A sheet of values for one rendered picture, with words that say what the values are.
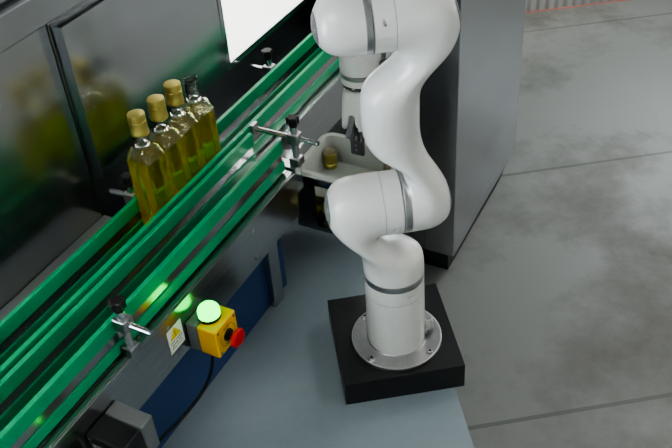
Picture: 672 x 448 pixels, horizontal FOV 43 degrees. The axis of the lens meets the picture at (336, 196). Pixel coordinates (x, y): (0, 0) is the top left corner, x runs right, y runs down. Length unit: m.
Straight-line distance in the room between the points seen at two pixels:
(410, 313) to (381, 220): 0.25
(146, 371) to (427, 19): 0.80
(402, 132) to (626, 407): 1.61
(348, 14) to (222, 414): 0.90
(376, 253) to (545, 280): 1.63
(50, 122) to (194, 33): 0.43
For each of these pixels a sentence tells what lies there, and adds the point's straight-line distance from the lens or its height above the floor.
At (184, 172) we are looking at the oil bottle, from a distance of 1.75.
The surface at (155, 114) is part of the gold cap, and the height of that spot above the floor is 1.31.
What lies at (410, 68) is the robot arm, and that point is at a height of 1.49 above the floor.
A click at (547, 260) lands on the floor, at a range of 3.24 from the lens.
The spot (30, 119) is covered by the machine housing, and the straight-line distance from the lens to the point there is 1.65.
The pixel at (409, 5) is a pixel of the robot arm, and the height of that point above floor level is 1.60.
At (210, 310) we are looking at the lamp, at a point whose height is 1.02.
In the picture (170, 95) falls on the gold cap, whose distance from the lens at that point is 1.70.
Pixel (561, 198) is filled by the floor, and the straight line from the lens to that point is 3.53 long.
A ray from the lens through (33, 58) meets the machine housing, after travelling 1.63.
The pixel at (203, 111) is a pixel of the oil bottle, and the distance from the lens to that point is 1.77.
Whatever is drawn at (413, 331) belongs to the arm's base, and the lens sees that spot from 1.74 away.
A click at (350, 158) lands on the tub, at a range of 2.07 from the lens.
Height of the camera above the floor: 2.16
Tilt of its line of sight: 38 degrees down
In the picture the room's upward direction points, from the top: 4 degrees counter-clockwise
